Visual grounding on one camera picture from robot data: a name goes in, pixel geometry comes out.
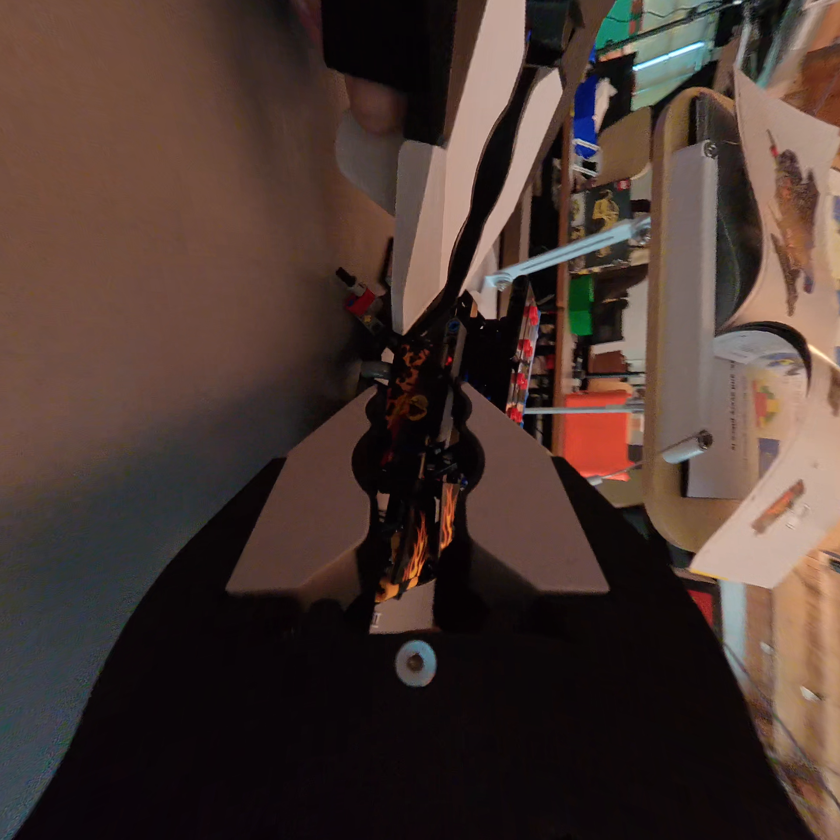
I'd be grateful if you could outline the green box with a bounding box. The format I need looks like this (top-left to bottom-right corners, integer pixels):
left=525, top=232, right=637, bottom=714
left=567, top=276, right=595, bottom=336

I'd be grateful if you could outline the instruction booklet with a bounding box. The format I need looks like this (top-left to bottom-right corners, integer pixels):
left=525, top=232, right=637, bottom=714
left=689, top=62, right=840, bottom=590

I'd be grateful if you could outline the orange box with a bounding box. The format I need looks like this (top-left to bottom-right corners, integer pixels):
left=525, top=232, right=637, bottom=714
left=563, top=390, right=634, bottom=480

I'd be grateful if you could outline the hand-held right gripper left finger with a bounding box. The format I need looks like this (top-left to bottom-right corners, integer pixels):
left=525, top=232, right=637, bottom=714
left=225, top=387, right=382, bottom=618

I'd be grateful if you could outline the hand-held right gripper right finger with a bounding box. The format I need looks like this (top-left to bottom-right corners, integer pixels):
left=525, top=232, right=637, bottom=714
left=459, top=384, right=611, bottom=613

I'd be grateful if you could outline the white book stand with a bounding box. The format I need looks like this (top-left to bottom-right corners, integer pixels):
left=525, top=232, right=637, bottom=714
left=469, top=85, right=746, bottom=555

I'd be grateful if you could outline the brick-built toy truck model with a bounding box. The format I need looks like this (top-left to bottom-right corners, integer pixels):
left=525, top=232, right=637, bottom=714
left=335, top=266, right=546, bottom=605

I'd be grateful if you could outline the person's left hand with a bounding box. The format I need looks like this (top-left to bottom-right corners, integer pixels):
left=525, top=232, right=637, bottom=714
left=343, top=71, right=409, bottom=137

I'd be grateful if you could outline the printed paper sheet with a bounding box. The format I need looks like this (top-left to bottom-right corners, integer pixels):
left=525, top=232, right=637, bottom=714
left=682, top=335, right=765, bottom=500

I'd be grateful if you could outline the toy truck set box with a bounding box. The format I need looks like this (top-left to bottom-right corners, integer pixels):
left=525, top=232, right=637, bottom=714
left=568, top=180, right=636, bottom=273

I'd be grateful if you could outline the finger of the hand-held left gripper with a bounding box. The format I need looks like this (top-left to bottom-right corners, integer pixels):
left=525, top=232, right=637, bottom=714
left=389, top=0, right=530, bottom=337
left=458, top=67, right=567, bottom=294

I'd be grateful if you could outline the small blue bin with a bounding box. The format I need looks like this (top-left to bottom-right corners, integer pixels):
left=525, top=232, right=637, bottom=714
left=574, top=73, right=618, bottom=158

